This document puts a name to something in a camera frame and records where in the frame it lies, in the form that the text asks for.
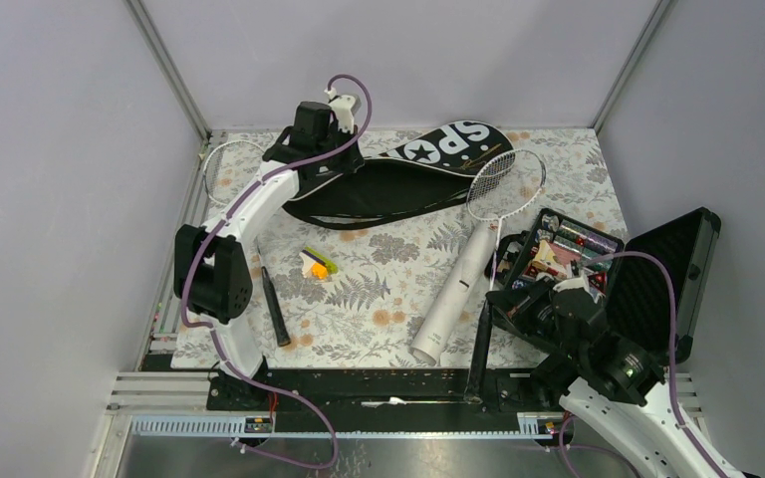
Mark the white shuttlecock tube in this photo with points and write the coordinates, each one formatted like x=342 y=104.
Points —
x=439 y=322

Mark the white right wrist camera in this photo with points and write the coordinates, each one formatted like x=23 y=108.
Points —
x=582 y=283

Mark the yellow orange small toy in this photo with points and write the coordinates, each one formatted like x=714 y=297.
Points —
x=316 y=265

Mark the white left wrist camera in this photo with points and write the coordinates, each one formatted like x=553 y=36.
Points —
x=344 y=108

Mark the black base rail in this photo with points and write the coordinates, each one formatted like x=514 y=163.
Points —
x=384 y=401

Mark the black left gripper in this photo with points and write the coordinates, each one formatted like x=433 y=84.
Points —
x=351 y=162

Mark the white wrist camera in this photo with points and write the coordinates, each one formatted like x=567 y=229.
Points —
x=344 y=108
x=582 y=283

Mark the white racket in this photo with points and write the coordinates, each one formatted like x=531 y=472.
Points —
x=227 y=171
x=504 y=186

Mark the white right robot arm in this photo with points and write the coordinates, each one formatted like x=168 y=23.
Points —
x=606 y=380

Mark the black poker chip case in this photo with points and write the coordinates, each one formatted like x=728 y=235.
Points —
x=653 y=283

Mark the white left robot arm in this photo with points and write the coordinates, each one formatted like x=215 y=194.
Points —
x=211 y=275

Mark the black racket bag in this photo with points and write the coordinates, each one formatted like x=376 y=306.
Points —
x=429 y=173

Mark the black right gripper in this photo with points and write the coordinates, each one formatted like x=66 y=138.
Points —
x=511 y=303

